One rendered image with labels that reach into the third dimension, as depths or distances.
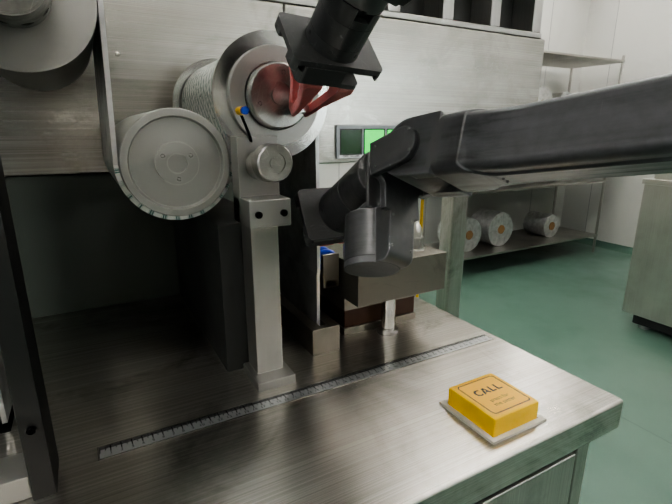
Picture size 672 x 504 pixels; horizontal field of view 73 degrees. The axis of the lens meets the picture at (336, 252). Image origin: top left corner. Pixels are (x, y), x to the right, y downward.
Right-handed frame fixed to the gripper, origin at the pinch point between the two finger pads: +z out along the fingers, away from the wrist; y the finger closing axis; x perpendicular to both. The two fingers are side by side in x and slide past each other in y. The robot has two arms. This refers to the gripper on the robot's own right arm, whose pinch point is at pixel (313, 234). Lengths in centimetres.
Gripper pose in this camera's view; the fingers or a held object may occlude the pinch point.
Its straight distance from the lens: 64.1
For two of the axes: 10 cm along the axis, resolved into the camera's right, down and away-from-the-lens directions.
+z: -4.1, 2.8, 8.6
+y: 8.8, -1.3, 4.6
